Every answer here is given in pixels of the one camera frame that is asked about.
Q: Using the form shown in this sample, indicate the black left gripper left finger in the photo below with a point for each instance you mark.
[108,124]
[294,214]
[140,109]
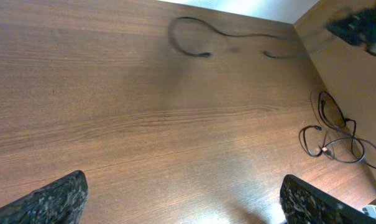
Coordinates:
[62,201]

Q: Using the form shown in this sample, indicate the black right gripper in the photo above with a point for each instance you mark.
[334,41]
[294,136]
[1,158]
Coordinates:
[355,29]

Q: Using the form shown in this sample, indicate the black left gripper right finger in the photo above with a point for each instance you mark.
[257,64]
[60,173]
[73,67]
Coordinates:
[303,203]

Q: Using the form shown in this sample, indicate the wooden side panel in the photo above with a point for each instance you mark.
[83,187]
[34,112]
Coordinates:
[348,72]

